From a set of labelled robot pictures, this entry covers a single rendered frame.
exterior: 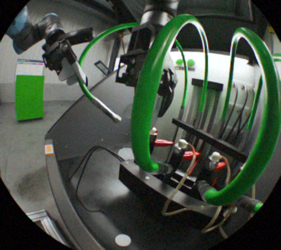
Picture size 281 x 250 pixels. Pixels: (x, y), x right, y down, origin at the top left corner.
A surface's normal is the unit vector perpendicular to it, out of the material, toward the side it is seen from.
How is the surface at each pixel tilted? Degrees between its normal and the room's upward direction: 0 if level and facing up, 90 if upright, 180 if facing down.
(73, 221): 0
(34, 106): 90
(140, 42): 90
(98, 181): 0
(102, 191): 0
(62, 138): 90
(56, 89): 90
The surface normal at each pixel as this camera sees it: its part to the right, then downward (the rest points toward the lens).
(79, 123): 0.73, 0.25
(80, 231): 0.18, -0.97
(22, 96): 0.87, 0.24
